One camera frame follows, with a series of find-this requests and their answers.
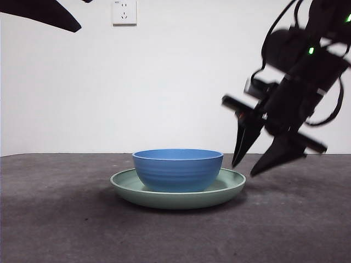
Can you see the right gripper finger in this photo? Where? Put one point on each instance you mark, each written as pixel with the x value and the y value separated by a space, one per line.
pixel 282 153
pixel 246 134

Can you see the blue ribbed bowl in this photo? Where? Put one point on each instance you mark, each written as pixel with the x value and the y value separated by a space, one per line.
pixel 178 172

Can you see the green round plate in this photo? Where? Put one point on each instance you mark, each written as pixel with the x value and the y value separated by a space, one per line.
pixel 178 202

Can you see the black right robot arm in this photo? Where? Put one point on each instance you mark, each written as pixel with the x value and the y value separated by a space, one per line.
pixel 310 46

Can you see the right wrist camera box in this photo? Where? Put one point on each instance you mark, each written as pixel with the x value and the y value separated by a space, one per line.
pixel 259 87

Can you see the white wall socket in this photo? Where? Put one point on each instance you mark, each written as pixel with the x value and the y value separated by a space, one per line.
pixel 124 13

